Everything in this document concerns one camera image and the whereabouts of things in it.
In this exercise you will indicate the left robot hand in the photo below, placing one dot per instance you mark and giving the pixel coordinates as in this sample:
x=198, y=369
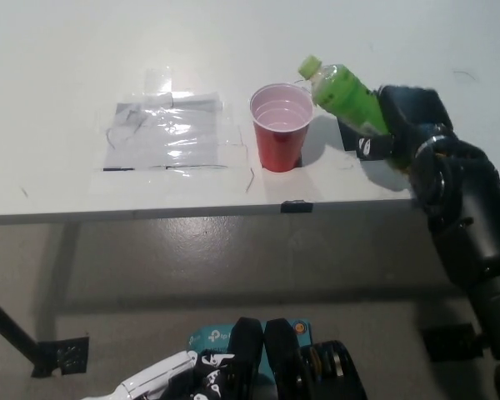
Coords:
x=166, y=373

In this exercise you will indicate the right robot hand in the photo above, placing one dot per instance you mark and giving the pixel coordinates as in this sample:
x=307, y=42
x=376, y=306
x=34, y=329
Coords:
x=412, y=112

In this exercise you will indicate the green tea plastic bottle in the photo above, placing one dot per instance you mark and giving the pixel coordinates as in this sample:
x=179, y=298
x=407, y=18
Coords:
x=346, y=91

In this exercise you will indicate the black and teal robot torso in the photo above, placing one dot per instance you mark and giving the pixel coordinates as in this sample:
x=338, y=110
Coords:
x=283, y=358

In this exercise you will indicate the red plastic cup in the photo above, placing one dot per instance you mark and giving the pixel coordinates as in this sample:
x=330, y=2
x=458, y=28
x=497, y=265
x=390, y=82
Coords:
x=281, y=150

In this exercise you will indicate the black tape square marker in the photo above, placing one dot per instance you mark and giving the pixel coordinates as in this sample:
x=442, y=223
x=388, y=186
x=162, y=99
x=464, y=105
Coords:
x=348, y=139

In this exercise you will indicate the short black tape strip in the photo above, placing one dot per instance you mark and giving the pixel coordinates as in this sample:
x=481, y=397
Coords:
x=296, y=206

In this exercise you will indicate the black table leg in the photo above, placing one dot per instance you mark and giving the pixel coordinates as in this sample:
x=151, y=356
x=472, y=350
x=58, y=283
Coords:
x=8, y=325

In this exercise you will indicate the taped clear plastic sheet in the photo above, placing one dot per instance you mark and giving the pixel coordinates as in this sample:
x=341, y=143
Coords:
x=158, y=137

